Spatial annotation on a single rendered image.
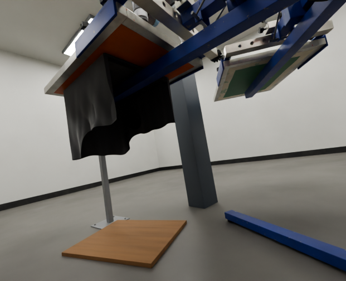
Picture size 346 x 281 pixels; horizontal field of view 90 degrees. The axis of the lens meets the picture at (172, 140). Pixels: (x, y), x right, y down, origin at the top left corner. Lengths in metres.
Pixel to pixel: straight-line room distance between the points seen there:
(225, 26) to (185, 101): 0.84
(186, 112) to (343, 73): 3.59
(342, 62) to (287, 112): 1.18
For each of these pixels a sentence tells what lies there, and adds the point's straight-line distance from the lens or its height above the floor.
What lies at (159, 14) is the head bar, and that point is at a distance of 0.81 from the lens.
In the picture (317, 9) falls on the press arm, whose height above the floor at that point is 0.89.
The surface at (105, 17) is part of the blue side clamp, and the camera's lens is 0.77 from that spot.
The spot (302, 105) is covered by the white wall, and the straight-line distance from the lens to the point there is 4.48.
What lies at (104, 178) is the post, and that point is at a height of 0.36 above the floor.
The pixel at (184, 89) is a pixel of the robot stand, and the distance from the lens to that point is 1.51.
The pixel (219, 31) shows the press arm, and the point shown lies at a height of 0.87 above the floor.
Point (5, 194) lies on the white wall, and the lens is 4.30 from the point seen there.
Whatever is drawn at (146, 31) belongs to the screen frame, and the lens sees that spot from 0.80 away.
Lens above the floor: 0.46
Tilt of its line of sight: 5 degrees up
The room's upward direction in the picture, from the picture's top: 9 degrees counter-clockwise
